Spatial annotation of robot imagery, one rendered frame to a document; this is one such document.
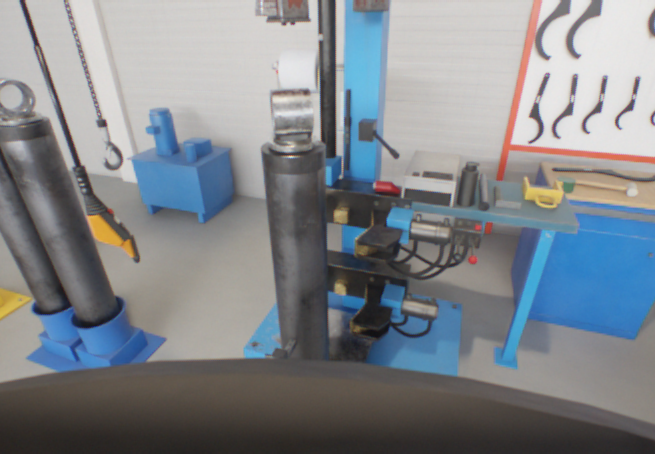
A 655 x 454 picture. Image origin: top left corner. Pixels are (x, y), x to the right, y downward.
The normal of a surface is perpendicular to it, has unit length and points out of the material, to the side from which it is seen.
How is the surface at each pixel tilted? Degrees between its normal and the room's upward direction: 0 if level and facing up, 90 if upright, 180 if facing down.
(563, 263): 90
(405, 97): 90
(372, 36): 90
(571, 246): 90
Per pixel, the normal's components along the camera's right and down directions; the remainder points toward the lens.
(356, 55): -0.33, 0.47
